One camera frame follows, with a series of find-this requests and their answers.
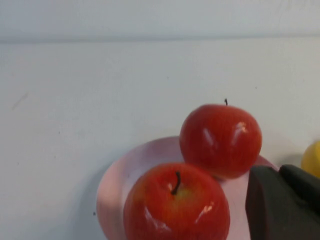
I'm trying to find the red apple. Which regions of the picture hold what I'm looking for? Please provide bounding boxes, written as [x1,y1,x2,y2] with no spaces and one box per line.
[179,98,263,180]
[123,162,231,240]

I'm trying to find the yellow banana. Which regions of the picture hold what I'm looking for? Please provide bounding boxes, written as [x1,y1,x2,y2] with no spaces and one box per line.
[301,140,320,179]

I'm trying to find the pink plastic plate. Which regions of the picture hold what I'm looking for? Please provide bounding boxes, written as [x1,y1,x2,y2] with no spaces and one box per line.
[96,136,280,240]

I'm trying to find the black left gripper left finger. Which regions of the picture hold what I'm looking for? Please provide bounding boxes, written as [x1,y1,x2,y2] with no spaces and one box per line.
[245,166,320,240]

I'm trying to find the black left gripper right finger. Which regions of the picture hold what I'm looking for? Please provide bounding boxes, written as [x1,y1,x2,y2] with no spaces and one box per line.
[279,164,320,216]

